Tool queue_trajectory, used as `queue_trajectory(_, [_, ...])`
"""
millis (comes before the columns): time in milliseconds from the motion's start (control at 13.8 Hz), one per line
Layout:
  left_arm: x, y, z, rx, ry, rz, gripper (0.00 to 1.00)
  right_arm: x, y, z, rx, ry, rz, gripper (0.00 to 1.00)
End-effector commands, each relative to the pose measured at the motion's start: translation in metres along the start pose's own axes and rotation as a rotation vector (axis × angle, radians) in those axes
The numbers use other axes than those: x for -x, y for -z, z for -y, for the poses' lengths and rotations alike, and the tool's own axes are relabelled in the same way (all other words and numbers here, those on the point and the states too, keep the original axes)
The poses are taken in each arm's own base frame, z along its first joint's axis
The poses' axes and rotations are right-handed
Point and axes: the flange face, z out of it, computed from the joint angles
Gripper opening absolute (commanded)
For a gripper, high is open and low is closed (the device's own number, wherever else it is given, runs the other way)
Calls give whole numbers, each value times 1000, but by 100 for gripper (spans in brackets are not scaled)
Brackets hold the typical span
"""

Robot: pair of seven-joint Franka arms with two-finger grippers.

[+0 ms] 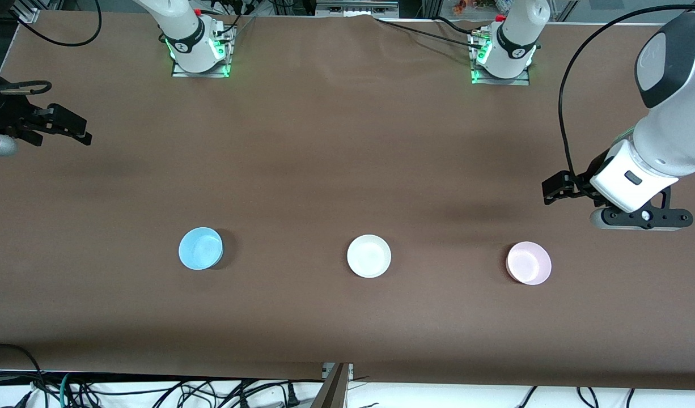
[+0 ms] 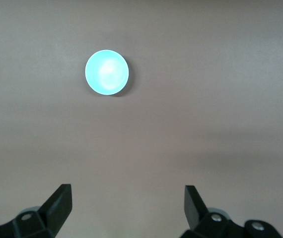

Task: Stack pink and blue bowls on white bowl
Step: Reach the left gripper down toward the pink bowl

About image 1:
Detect white power strip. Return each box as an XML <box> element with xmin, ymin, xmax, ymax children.
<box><xmin>315</xmin><ymin>0</ymin><xmax>400</xmax><ymax>18</ymax></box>

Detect dark grey metal beam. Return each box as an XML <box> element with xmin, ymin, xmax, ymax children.
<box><xmin>312</xmin><ymin>363</ymin><xmax>349</xmax><ymax>408</ymax></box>

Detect white plastic bowl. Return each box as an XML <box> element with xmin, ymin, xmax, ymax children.
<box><xmin>347</xmin><ymin>234</ymin><xmax>392</xmax><ymax>279</ymax></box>

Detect brown table cover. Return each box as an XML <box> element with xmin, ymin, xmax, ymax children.
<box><xmin>0</xmin><ymin>10</ymin><xmax>695</xmax><ymax>392</ymax></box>

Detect blue plastic bowl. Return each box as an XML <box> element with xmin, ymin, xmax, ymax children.
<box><xmin>178</xmin><ymin>227</ymin><xmax>224</xmax><ymax>271</ymax></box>

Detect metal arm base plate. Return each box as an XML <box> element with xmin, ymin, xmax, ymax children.
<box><xmin>471</xmin><ymin>61</ymin><xmax>531</xmax><ymax>86</ymax></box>
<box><xmin>172</xmin><ymin>25</ymin><xmax>236</xmax><ymax>78</ymax></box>

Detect pink plastic bowl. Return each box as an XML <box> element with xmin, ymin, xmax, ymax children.
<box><xmin>506</xmin><ymin>241</ymin><xmax>552</xmax><ymax>286</ymax></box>

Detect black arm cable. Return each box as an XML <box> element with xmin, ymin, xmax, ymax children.
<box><xmin>0</xmin><ymin>0</ymin><xmax>103</xmax><ymax>95</ymax></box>
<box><xmin>558</xmin><ymin>5</ymin><xmax>695</xmax><ymax>182</ymax></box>

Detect aluminium frame profile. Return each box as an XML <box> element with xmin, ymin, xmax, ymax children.
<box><xmin>10</xmin><ymin>0</ymin><xmax>40</xmax><ymax>24</ymax></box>

